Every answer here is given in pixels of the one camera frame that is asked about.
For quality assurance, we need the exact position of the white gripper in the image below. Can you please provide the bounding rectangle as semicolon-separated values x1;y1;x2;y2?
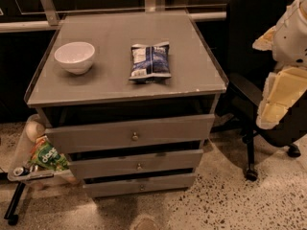
252;0;307;129

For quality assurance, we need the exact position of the grey drawer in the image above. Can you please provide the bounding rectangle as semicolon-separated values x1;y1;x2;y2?
83;173;196;197
46;114;214;153
69;149;203;179

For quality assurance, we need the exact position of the grey drawer cabinet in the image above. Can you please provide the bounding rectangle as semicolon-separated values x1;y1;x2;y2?
25;11;227;185

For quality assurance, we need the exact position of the grey top drawer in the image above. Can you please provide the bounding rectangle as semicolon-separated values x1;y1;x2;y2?
46;114;214;153

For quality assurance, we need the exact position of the grey bottom drawer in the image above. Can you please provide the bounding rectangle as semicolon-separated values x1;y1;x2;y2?
83;173;196;197

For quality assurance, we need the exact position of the black office chair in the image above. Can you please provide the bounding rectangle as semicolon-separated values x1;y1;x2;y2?
216;0;307;181

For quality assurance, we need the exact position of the blue white chip bag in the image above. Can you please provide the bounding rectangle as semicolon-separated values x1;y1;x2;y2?
130;41;172;83

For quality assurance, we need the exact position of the white ceramic bowl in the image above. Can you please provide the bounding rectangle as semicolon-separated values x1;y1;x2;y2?
54;42;96;75

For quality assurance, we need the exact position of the metal railing bar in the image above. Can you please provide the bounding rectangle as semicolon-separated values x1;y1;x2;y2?
0;11;226;34

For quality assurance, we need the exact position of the green snack bag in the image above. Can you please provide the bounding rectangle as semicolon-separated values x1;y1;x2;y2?
30;136;69;171

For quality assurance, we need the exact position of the beige round object in bin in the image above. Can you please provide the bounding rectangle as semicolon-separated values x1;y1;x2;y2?
26;121;45;143

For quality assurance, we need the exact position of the clear plastic side bin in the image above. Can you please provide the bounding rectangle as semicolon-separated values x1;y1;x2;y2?
8;114;78;184

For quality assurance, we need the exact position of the silver soda can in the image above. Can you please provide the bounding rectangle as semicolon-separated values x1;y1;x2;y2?
13;166;30;176

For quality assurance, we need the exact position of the black stand leg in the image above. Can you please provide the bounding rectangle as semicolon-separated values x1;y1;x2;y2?
4;182;25;226

